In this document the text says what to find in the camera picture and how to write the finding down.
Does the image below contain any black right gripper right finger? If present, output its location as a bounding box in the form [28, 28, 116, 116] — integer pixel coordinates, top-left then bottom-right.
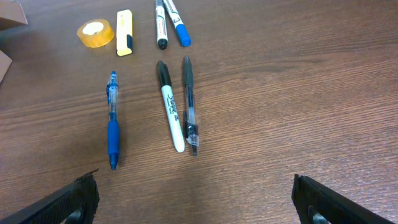
[292, 174, 394, 224]

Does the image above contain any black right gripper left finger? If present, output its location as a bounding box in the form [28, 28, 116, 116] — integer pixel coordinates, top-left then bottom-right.
[1, 171, 100, 224]

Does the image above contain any blue ballpoint pen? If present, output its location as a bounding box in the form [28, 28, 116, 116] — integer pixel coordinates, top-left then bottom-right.
[106, 71, 120, 170]

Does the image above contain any black sharpie marker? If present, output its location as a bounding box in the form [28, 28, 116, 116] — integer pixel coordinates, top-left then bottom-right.
[157, 60, 185, 153]

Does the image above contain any black clear ballpoint pen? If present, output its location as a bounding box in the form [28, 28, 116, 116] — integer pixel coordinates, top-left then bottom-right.
[183, 56, 199, 156]

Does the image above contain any yellow tape roll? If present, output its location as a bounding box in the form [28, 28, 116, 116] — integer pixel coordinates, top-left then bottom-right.
[76, 19, 114, 48]

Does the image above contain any black whiteboard marker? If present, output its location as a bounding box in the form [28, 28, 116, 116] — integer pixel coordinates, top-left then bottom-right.
[155, 0, 168, 50]

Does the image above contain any yellow highlighter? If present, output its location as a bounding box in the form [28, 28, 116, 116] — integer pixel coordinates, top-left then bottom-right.
[116, 9, 133, 57]

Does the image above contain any blue whiteboard marker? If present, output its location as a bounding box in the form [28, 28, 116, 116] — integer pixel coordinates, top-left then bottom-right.
[163, 0, 192, 47]

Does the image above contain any brown cardboard box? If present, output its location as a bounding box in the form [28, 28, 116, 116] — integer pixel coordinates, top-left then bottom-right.
[1, 0, 28, 81]

